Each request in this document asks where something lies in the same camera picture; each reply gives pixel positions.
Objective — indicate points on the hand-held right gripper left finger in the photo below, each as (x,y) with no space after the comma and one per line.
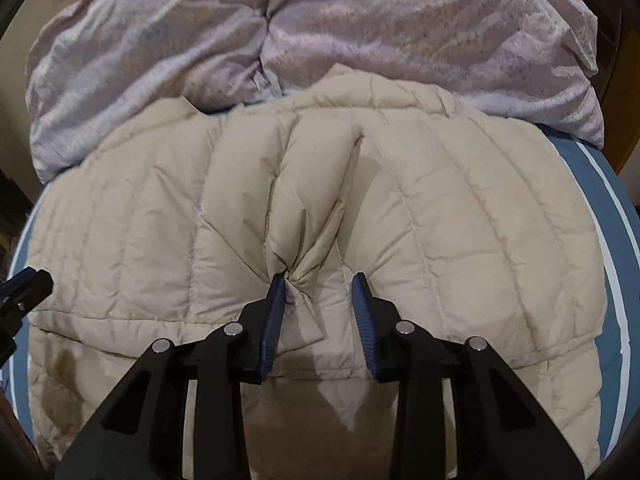
(272,320)

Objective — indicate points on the lilac crumpled duvet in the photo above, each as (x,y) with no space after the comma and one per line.
(400,25)

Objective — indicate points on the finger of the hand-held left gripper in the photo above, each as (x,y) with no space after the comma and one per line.
(25,290)

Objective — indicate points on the blue white-striped bedsheet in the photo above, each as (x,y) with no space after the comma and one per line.
(612,310)

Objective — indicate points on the beige puffer jacket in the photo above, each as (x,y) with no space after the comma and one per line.
(450,210)

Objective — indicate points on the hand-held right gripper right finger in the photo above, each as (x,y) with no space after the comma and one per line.
(364,320)

